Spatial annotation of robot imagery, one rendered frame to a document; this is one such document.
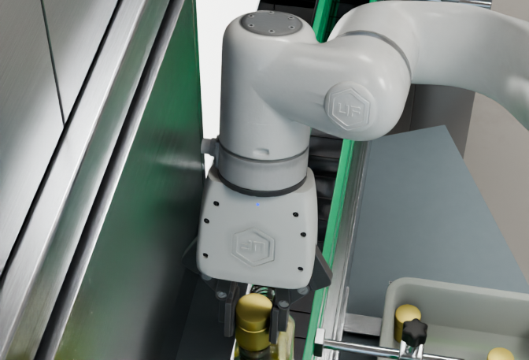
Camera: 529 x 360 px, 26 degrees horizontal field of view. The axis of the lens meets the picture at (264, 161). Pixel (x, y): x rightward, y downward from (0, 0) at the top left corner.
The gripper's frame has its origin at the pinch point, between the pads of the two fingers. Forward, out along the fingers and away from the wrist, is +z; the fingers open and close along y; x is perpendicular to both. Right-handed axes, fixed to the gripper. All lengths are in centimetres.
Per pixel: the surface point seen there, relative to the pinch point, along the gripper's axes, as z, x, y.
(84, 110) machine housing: -20.7, -3.6, -14.1
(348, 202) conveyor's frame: 18, 49, 5
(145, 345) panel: 11.2, 6.4, -11.9
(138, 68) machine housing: -19.5, 7.5, -12.8
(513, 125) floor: 72, 180, 37
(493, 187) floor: 78, 159, 33
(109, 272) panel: -6.2, -5.2, -11.9
